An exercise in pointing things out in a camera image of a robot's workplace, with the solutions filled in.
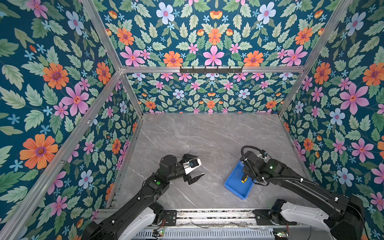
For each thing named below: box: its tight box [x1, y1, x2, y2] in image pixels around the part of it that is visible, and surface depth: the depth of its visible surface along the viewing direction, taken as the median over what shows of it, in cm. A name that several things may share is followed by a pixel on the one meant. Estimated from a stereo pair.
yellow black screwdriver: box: [241, 173, 248, 184], surface depth 76 cm
